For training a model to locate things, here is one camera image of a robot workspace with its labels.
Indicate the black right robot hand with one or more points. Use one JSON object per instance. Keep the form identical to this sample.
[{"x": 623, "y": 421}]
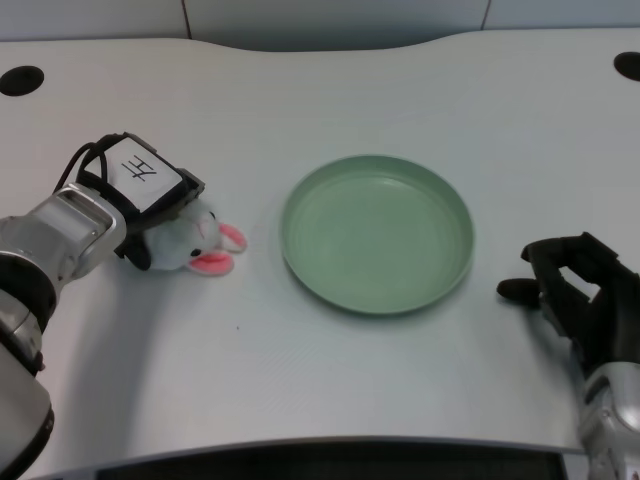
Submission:
[{"x": 615, "y": 315}]

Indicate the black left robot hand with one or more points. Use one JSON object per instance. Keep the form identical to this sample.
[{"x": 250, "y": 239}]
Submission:
[{"x": 145, "y": 175}]

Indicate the white plush rabbit doll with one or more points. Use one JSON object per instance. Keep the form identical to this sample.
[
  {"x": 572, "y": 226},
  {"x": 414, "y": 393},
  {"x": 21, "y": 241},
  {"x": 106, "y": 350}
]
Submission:
[{"x": 185, "y": 240}]

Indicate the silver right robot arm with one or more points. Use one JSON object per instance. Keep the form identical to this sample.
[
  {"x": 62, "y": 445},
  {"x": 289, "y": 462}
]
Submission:
[{"x": 615, "y": 420}]

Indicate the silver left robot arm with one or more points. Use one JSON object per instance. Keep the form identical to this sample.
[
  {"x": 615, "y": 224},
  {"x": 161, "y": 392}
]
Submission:
[{"x": 55, "y": 235}]

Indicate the green round plate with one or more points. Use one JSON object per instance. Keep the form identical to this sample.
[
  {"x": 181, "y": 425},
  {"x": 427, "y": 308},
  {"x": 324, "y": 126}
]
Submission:
[{"x": 375, "y": 240}]

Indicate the black robot torso panel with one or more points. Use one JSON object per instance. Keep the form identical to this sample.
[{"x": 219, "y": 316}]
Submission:
[{"x": 325, "y": 467}]

